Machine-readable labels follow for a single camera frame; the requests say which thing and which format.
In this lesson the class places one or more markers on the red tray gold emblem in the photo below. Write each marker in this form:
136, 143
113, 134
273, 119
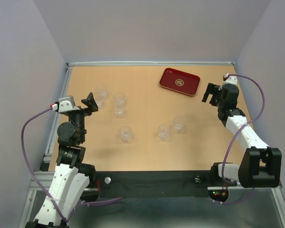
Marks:
179, 81

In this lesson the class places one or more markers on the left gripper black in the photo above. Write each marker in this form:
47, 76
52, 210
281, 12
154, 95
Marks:
92, 106

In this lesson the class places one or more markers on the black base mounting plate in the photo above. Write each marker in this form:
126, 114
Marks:
155, 184

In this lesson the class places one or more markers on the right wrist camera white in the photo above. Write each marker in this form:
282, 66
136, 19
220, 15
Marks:
229, 79

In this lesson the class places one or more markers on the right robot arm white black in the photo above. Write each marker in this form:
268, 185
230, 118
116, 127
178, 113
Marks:
261, 164

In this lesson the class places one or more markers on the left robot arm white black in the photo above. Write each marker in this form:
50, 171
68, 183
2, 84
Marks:
71, 175

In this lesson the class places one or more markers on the aluminium table frame rail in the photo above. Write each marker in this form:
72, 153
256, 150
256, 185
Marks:
200, 146

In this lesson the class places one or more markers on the clear shot glass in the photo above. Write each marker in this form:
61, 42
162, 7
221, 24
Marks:
99, 103
125, 133
178, 124
164, 131
102, 91
119, 97
119, 110

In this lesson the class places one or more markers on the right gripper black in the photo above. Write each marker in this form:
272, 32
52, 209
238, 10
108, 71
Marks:
213, 89

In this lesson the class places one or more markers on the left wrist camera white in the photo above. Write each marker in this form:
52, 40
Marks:
66, 104

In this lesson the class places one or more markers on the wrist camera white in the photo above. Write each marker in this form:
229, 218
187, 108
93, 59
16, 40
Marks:
229, 79
66, 104

